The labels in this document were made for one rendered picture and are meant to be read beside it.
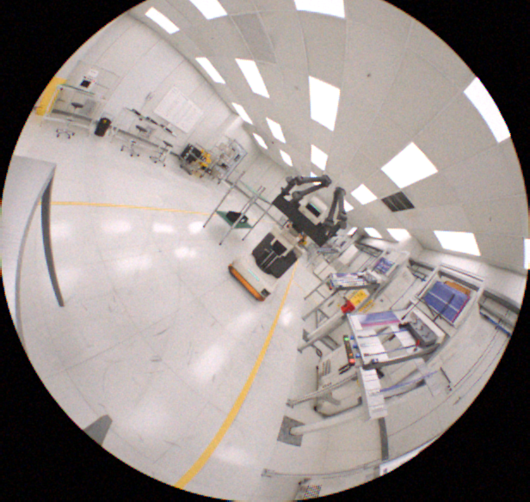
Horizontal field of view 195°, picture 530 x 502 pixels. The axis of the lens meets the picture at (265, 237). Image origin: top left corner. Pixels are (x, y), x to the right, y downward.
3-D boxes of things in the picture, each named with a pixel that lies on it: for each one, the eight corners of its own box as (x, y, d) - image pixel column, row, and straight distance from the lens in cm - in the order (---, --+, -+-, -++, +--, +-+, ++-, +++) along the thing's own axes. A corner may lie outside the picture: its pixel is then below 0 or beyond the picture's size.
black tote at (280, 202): (319, 246, 148) (327, 237, 148) (320, 247, 131) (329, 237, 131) (274, 205, 153) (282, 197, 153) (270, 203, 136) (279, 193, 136)
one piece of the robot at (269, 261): (251, 255, 243) (286, 215, 226) (276, 279, 241) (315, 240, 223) (242, 259, 213) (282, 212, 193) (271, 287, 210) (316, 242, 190)
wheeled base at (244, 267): (246, 258, 256) (255, 247, 247) (274, 285, 253) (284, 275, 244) (224, 267, 198) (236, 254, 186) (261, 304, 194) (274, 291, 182)
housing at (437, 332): (432, 351, 165) (439, 336, 157) (409, 322, 193) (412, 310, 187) (439, 348, 170) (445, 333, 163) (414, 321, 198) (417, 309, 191)
